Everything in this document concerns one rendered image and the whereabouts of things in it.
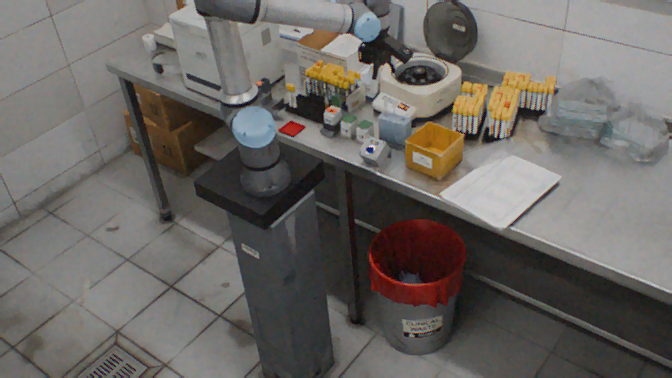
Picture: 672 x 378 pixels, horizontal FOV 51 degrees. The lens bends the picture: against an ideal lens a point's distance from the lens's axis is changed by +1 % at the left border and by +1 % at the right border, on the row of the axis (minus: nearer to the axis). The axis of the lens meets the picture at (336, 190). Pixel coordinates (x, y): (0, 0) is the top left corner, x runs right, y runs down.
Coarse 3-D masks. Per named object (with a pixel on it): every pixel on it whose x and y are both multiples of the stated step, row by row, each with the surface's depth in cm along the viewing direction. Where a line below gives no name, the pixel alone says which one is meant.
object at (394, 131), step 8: (384, 112) 229; (384, 120) 226; (392, 120) 225; (400, 120) 224; (408, 120) 224; (384, 128) 228; (392, 128) 226; (400, 128) 225; (408, 128) 226; (384, 136) 230; (392, 136) 229; (400, 136) 227; (408, 136) 227; (392, 144) 230; (400, 144) 229
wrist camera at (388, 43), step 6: (384, 36) 209; (390, 36) 210; (378, 42) 209; (384, 42) 208; (390, 42) 208; (396, 42) 210; (384, 48) 209; (390, 48) 208; (396, 48) 208; (402, 48) 209; (408, 48) 210; (396, 54) 208; (402, 54) 207; (408, 54) 208; (402, 60) 208; (408, 60) 209
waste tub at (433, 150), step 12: (420, 132) 221; (432, 132) 224; (444, 132) 221; (456, 132) 217; (408, 144) 215; (420, 144) 224; (432, 144) 227; (444, 144) 223; (456, 144) 214; (408, 156) 218; (420, 156) 215; (432, 156) 211; (444, 156) 211; (456, 156) 218; (420, 168) 218; (432, 168) 214; (444, 168) 214
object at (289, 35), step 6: (282, 30) 288; (288, 30) 288; (294, 30) 289; (300, 30) 287; (306, 30) 286; (312, 30) 286; (282, 36) 284; (288, 36) 283; (294, 36) 283; (300, 36) 282; (282, 42) 286; (288, 42) 284; (294, 42) 282; (282, 48) 288; (288, 48) 286; (294, 48) 284
